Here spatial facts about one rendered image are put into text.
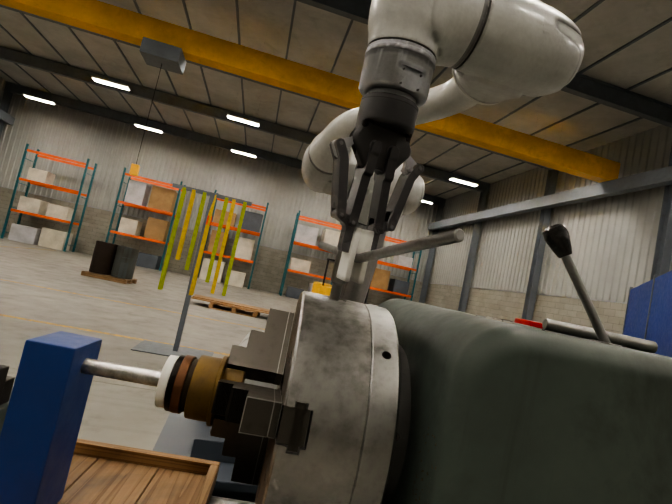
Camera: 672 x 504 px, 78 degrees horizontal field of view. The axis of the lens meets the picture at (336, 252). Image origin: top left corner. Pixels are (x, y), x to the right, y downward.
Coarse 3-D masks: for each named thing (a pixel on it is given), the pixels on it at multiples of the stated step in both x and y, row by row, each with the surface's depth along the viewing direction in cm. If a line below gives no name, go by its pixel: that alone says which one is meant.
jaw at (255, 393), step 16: (224, 384) 52; (240, 384) 53; (224, 400) 52; (240, 400) 49; (256, 400) 45; (272, 400) 46; (240, 416) 49; (256, 416) 45; (272, 416) 45; (288, 416) 44; (304, 416) 44; (240, 432) 44; (256, 432) 45; (272, 432) 45; (288, 432) 44; (304, 432) 44; (288, 448) 43
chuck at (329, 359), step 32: (320, 320) 51; (352, 320) 52; (288, 352) 59; (320, 352) 47; (352, 352) 48; (288, 384) 45; (320, 384) 45; (352, 384) 46; (320, 416) 44; (352, 416) 44; (320, 448) 43; (352, 448) 44; (288, 480) 43; (320, 480) 43; (352, 480) 44
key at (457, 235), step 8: (448, 232) 37; (456, 232) 36; (416, 240) 41; (424, 240) 40; (432, 240) 38; (440, 240) 37; (448, 240) 37; (456, 240) 36; (320, 248) 66; (328, 248) 62; (336, 248) 60; (384, 248) 47; (392, 248) 45; (400, 248) 43; (408, 248) 42; (416, 248) 41; (424, 248) 40; (360, 256) 52; (368, 256) 50; (376, 256) 48; (384, 256) 47
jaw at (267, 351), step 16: (272, 320) 64; (288, 320) 65; (256, 336) 62; (272, 336) 62; (288, 336) 63; (240, 352) 60; (256, 352) 60; (272, 352) 61; (240, 368) 59; (256, 368) 59; (272, 368) 59
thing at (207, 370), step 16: (176, 368) 54; (192, 368) 55; (208, 368) 55; (224, 368) 56; (176, 384) 53; (192, 384) 53; (208, 384) 54; (176, 400) 53; (192, 400) 53; (208, 400) 53; (192, 416) 54; (208, 416) 53
